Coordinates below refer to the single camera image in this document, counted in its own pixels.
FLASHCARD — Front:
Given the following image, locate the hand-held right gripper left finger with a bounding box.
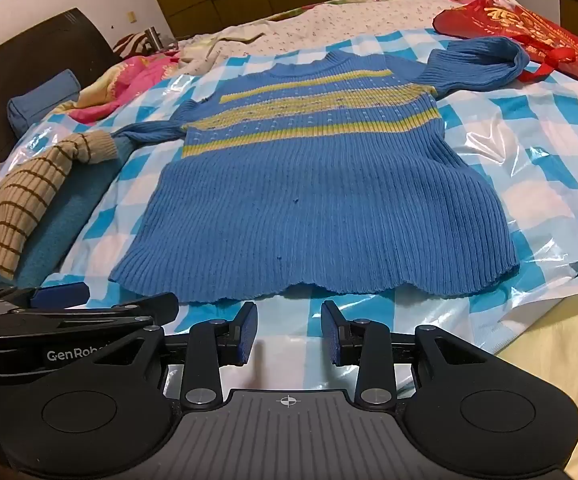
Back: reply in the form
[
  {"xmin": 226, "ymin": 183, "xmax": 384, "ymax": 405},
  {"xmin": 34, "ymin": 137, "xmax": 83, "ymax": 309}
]
[{"xmin": 134, "ymin": 302, "xmax": 259, "ymax": 409}]

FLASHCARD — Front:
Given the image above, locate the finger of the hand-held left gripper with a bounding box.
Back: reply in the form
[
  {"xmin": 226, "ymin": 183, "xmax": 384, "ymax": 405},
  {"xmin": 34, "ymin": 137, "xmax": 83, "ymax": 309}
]
[
  {"xmin": 39, "ymin": 292, "xmax": 180, "ymax": 330},
  {"xmin": 0, "ymin": 282, "xmax": 92, "ymax": 314}
]

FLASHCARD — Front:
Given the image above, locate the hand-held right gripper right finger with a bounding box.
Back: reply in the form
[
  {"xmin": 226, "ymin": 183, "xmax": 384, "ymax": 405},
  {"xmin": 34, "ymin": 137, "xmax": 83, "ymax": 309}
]
[{"xmin": 321, "ymin": 300, "xmax": 476, "ymax": 409}]

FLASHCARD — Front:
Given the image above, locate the blue yellow-striped knit sweater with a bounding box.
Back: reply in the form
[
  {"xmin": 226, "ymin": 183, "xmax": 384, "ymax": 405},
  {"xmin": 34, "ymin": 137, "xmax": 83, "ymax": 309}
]
[{"xmin": 110, "ymin": 36, "xmax": 531, "ymax": 306}]

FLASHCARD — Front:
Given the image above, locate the teal folded garment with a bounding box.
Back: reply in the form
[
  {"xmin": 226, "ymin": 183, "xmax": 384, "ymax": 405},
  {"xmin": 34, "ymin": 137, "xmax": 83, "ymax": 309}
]
[{"xmin": 16, "ymin": 137, "xmax": 136, "ymax": 288}]

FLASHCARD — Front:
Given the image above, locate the beige brown-striped sweater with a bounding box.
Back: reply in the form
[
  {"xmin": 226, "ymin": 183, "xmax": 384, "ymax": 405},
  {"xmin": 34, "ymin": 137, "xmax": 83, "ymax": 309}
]
[{"xmin": 0, "ymin": 130, "xmax": 118, "ymax": 281}]

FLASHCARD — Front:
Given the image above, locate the blue pillow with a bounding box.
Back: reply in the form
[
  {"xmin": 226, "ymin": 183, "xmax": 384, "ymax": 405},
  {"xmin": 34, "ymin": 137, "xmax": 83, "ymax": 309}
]
[{"xmin": 7, "ymin": 71, "xmax": 80, "ymax": 137}]

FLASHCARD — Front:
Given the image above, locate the pink floral quilt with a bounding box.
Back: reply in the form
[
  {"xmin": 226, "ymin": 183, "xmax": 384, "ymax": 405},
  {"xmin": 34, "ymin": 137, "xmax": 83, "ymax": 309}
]
[{"xmin": 69, "ymin": 52, "xmax": 186, "ymax": 123}]

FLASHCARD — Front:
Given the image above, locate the cream blanket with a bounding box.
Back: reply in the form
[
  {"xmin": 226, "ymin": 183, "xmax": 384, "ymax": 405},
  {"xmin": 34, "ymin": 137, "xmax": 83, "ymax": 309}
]
[{"xmin": 496, "ymin": 287, "xmax": 578, "ymax": 463}]

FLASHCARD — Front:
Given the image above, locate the dark wooden headboard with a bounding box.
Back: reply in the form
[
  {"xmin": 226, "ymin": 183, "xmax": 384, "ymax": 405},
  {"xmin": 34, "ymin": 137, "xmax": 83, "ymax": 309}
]
[{"xmin": 0, "ymin": 7, "xmax": 120, "ymax": 206}]

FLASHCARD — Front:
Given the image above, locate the zebra patterned cloth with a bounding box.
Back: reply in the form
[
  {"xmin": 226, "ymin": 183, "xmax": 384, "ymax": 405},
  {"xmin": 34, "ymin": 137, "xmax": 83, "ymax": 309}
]
[{"xmin": 114, "ymin": 30, "xmax": 177, "ymax": 57}]

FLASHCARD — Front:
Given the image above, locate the blue white checked plastic sheet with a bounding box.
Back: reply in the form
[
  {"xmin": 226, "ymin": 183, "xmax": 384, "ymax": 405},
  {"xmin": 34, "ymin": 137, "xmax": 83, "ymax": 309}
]
[{"xmin": 0, "ymin": 27, "xmax": 578, "ymax": 411}]

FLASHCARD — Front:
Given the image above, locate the white floral bedsheet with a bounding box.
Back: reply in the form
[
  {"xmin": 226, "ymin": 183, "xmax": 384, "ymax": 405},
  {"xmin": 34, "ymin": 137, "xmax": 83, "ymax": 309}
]
[{"xmin": 176, "ymin": 0, "xmax": 470, "ymax": 75}]

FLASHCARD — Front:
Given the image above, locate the red plastic bag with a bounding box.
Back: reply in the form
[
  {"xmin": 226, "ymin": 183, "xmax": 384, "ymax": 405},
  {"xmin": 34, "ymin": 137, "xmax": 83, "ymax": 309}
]
[{"xmin": 432, "ymin": 0, "xmax": 578, "ymax": 97}]

